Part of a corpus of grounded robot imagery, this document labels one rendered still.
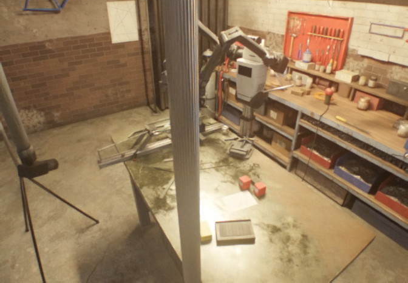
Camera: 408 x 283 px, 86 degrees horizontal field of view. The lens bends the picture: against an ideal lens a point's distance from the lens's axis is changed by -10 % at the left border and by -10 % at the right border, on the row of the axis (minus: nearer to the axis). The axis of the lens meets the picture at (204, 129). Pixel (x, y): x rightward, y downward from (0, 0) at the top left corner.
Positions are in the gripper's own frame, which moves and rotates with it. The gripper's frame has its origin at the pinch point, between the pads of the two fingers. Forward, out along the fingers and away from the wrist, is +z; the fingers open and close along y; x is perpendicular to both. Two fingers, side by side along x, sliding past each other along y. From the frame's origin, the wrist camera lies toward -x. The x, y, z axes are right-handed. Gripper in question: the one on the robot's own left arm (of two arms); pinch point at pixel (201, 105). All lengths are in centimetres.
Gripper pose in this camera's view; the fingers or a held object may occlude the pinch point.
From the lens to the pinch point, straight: 191.2
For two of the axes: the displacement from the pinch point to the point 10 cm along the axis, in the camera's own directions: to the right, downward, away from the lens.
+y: -2.0, 4.8, -8.5
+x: 9.8, 1.0, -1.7
